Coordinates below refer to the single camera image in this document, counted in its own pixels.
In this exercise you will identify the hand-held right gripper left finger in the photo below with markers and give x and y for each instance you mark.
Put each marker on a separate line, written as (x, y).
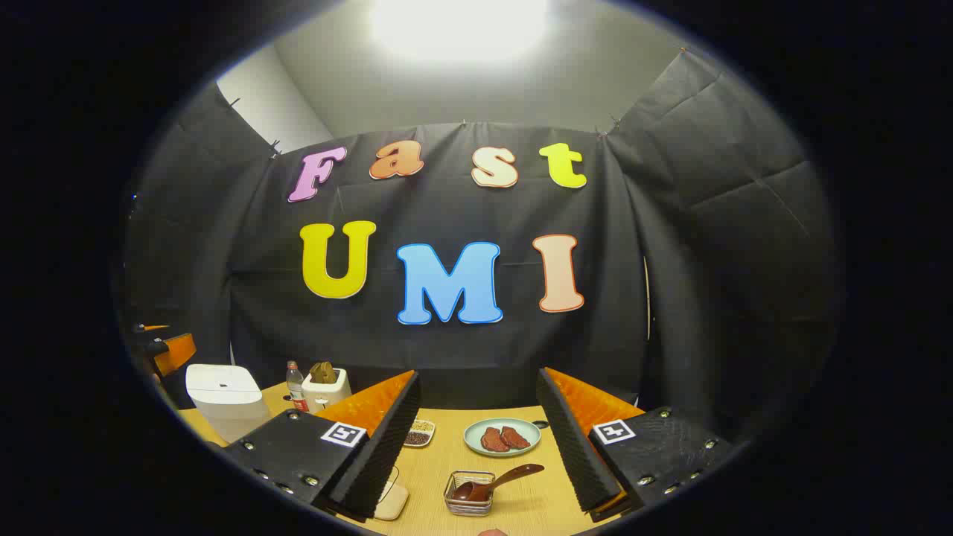
(387, 447)

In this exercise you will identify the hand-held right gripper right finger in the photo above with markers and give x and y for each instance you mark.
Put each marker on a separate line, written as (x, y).
(569, 447)

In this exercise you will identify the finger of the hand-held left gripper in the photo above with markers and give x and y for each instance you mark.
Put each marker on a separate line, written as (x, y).
(153, 327)
(177, 353)

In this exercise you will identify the brown wooden spoon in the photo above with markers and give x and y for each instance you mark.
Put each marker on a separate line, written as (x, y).
(514, 475)

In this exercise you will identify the white rice cooker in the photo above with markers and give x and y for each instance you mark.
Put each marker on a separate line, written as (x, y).
(223, 402)

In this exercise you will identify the white divided grain dish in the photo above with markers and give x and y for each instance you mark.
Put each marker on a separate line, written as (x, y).
(419, 434)

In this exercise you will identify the reddish brown meat slice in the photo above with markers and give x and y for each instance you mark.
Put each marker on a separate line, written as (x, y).
(493, 441)
(517, 438)

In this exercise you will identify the cream rounded board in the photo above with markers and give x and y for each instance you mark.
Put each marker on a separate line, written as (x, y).
(392, 502)

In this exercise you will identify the white toaster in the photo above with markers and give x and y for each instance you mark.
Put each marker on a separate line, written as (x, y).
(327, 396)

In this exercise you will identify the light green plate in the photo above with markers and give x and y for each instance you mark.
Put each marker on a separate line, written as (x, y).
(474, 444)

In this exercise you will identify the brown bread slices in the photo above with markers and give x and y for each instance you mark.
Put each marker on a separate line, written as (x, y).
(322, 372)

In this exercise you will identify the clear plastic water bottle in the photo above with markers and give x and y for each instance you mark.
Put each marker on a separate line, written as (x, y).
(297, 391)

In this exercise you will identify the black backdrop cloth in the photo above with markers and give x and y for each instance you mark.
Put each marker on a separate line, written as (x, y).
(447, 357)

